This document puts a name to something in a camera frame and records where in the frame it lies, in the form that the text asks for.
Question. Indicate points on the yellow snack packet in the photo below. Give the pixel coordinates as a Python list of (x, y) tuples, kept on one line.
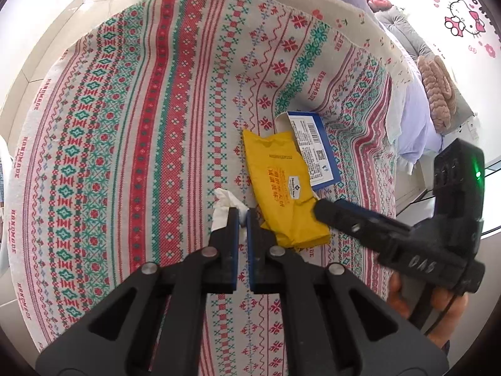
[(282, 180)]

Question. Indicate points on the white tissue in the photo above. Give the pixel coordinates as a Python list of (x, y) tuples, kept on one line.
[(223, 207)]

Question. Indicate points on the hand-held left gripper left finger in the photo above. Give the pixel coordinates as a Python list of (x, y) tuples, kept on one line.
[(235, 250)]

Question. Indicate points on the blue white box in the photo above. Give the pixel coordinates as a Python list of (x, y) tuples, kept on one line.
[(313, 152)]

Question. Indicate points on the pink plush toy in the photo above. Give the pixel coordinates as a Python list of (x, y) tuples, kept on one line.
[(377, 2)]

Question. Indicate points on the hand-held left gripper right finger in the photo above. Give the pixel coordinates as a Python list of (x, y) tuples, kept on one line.
[(251, 254)]

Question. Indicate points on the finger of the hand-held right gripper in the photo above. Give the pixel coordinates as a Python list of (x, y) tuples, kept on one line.
[(354, 206), (344, 221)]

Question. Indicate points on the person's right hand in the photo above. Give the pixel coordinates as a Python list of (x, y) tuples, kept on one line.
[(397, 293)]

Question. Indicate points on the patterned striped tablecloth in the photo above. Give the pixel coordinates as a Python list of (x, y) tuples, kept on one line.
[(117, 125)]

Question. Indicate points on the brown fluffy cushion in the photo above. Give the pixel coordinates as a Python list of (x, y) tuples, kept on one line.
[(438, 86)]

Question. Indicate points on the cartoon cat wall sticker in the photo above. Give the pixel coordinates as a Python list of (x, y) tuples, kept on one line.
[(465, 11)]

